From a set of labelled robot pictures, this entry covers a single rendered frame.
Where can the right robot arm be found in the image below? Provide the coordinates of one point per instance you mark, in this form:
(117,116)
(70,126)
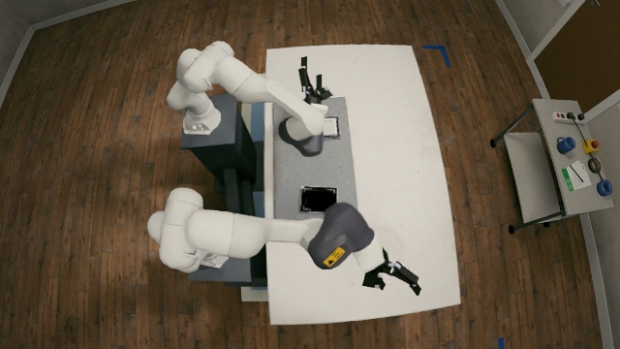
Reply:
(329,242)

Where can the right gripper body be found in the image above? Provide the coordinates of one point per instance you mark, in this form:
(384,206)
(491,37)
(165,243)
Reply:
(384,265)

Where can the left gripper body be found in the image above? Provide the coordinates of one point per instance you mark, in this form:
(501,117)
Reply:
(310,98)

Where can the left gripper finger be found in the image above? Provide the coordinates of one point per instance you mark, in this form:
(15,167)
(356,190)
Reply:
(303,76)
(319,82)

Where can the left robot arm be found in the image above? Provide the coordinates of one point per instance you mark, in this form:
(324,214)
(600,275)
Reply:
(303,130)

